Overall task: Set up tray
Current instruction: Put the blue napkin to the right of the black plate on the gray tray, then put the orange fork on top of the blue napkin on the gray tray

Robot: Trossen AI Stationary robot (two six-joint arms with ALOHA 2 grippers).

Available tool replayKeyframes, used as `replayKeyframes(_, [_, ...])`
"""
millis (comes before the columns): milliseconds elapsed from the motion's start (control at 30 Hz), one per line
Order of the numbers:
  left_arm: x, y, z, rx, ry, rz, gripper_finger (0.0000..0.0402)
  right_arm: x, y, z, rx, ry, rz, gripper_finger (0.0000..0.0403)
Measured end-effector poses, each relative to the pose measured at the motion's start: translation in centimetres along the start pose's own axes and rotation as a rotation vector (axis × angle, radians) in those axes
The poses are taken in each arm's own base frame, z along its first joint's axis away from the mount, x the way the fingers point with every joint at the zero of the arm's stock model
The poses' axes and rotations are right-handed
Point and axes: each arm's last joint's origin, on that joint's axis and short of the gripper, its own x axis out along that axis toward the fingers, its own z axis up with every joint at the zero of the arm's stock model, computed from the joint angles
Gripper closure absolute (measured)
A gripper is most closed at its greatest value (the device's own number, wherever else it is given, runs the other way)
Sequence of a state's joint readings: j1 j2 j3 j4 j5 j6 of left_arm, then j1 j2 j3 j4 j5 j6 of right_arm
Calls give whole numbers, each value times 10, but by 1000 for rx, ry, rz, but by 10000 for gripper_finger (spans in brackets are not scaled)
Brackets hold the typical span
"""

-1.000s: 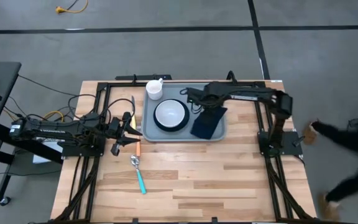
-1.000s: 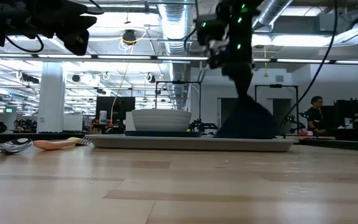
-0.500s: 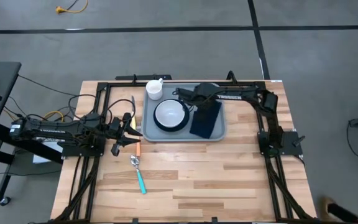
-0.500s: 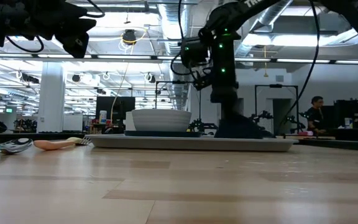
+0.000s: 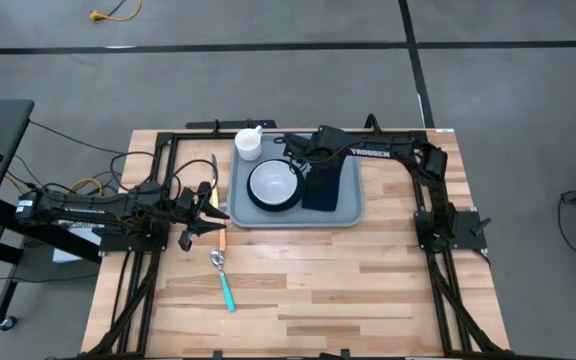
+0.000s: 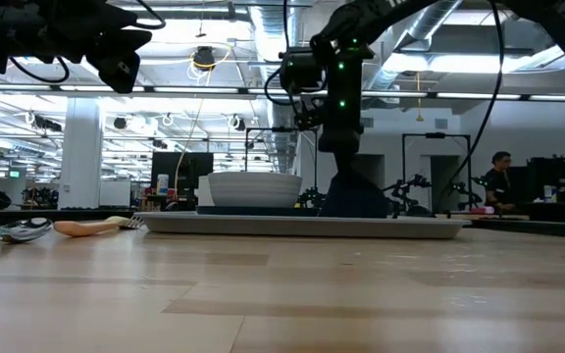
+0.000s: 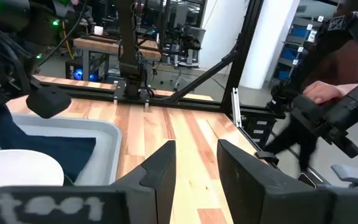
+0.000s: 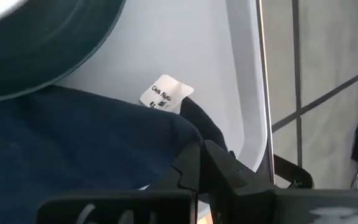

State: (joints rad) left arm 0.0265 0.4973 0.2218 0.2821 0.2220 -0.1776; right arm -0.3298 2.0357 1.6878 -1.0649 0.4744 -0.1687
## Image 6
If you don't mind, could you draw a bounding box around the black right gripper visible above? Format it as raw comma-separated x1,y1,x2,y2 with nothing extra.
318,92,365,174

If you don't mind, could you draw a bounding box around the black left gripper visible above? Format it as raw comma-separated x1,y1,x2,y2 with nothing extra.
31,0,153,94

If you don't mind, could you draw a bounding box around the navy cloth napkin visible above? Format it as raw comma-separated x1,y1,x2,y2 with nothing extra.
319,169,390,219

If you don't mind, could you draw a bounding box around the white bowl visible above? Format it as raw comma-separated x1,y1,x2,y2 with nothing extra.
207,171,304,209

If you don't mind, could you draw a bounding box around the dark teal plate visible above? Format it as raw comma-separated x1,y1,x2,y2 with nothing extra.
195,205,321,218

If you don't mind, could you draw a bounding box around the white mug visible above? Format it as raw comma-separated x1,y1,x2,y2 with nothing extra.
197,176,215,207

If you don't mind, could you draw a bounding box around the orange-handled fork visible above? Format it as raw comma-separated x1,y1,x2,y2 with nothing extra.
52,215,145,238

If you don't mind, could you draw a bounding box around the teal-handled spoon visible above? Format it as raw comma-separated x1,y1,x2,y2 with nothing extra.
0,217,54,249

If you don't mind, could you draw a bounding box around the grey plastic tray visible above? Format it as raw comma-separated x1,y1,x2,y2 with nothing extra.
136,211,471,240

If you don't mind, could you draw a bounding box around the white column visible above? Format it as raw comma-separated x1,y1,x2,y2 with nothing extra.
58,97,105,211

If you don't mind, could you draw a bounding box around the black monitor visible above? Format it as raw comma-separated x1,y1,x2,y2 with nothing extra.
150,151,215,212

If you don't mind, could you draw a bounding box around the white cabinet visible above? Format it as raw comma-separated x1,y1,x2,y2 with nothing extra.
98,179,132,208

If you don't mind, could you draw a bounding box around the person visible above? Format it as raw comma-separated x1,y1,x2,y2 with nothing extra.
483,150,515,213

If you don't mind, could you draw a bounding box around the black cabinet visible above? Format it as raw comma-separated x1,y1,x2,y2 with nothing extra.
527,156,565,225

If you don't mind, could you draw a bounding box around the black frame rig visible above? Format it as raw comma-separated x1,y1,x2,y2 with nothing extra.
244,126,319,174
402,132,473,212

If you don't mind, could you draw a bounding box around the black overhead camera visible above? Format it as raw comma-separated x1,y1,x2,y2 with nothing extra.
192,46,218,72

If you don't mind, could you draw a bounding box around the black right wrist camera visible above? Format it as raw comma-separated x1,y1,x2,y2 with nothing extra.
280,46,332,94

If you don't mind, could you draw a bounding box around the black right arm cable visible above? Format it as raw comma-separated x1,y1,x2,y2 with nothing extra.
434,0,504,212

